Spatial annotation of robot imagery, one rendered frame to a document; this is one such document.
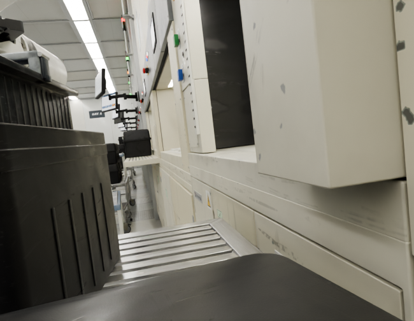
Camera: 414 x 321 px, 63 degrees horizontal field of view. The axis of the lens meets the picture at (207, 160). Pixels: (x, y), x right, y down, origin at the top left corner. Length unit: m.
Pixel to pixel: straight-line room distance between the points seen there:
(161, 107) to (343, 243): 2.17
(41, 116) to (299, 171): 0.25
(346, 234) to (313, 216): 0.05
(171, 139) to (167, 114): 0.18
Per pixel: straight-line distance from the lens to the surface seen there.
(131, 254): 0.50
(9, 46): 0.48
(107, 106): 5.59
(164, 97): 2.42
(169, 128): 2.40
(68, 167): 0.33
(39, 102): 0.37
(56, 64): 0.65
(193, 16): 0.93
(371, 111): 0.23
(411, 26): 0.23
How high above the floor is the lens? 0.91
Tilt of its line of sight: 4 degrees down
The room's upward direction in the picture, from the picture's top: 7 degrees counter-clockwise
